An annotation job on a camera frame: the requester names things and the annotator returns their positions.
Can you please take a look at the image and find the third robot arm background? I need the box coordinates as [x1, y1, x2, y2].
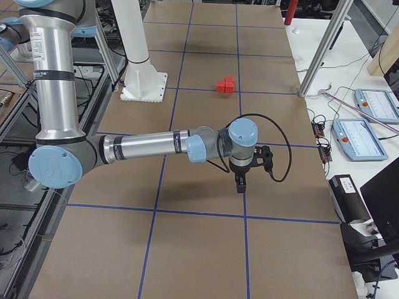
[1, 17, 32, 62]

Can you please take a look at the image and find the black monitor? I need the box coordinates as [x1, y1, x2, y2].
[360, 158, 398, 244]

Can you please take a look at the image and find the red fire extinguisher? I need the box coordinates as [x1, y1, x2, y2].
[284, 0, 299, 26]

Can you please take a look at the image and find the black power adapter box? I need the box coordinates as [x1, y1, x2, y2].
[329, 174, 371, 224]

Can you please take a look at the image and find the teach pendant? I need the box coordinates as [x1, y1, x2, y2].
[332, 118, 388, 161]
[355, 88, 398, 125]

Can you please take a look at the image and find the brown paper table cover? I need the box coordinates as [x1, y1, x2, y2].
[29, 2, 359, 299]

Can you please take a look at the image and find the red block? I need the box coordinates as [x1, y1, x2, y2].
[216, 80, 227, 93]
[224, 76, 234, 83]
[222, 81, 234, 94]

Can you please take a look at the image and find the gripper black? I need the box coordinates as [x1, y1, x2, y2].
[229, 164, 251, 194]

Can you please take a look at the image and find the teach pendant near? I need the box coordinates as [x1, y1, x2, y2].
[332, 118, 388, 161]

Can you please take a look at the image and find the aluminium frame post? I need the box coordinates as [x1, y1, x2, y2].
[298, 0, 353, 98]

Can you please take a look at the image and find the teach pendant far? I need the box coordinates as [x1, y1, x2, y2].
[355, 88, 398, 125]

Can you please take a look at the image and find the white camera pole base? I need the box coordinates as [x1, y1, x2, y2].
[112, 0, 168, 103]

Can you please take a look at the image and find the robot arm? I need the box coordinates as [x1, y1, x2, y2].
[18, 1, 259, 193]

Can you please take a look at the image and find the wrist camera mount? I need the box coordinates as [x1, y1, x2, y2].
[251, 146, 273, 174]

